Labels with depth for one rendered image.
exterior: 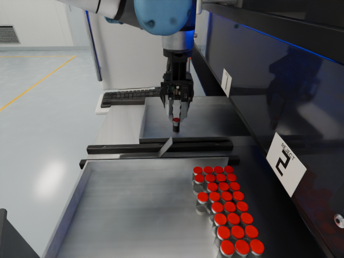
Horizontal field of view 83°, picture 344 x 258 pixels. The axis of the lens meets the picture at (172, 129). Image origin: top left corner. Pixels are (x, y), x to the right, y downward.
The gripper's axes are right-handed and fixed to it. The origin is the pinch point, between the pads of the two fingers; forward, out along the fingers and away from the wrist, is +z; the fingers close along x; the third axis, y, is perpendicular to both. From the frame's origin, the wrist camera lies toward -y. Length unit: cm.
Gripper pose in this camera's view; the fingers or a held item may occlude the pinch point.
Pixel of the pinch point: (176, 116)
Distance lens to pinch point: 59.4
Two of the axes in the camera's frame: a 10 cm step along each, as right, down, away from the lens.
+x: 10.0, -0.2, 0.3
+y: 0.4, 5.7, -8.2
